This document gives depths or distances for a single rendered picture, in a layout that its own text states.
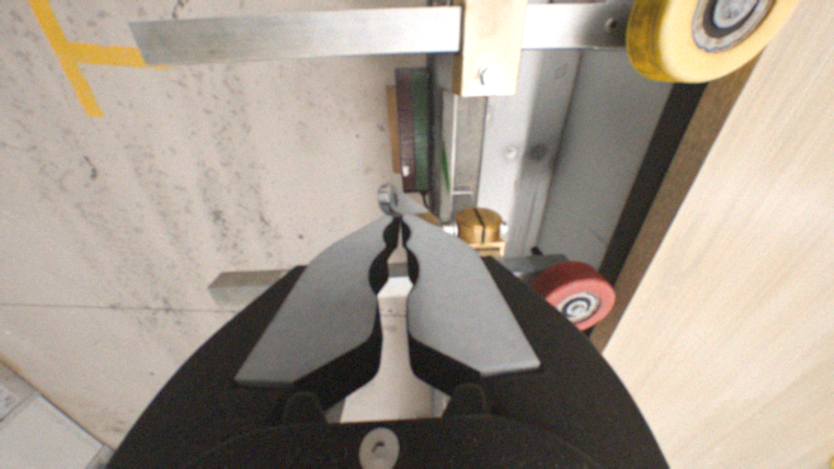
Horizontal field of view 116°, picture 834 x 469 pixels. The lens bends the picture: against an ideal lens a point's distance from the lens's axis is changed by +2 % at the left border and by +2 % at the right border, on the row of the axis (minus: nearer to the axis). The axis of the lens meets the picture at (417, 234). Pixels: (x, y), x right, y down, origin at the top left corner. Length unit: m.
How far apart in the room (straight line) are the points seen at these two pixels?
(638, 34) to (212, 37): 0.32
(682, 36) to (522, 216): 0.40
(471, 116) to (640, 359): 0.40
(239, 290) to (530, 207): 0.51
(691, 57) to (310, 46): 0.27
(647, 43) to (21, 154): 1.92
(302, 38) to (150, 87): 1.17
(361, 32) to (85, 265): 1.99
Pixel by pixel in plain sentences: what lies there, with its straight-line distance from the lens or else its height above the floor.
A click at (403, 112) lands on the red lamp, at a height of 0.70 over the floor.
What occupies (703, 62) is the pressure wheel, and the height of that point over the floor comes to 0.91.
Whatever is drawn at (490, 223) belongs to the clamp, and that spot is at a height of 0.86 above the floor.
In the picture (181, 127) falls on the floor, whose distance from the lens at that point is 1.41.
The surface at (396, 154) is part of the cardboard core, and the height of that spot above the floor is 0.07.
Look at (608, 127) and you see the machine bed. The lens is 0.47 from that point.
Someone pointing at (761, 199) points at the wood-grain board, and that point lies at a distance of 0.38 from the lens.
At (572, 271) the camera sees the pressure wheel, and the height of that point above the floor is 0.89.
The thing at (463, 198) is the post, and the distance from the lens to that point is 0.41.
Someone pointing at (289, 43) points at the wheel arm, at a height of 0.83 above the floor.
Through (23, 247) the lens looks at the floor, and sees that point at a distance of 2.26.
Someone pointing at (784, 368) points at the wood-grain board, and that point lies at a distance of 0.68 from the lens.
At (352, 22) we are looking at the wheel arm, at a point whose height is 0.83.
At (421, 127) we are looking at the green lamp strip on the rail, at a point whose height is 0.70.
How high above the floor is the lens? 1.10
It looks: 58 degrees down
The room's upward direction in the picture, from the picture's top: 176 degrees clockwise
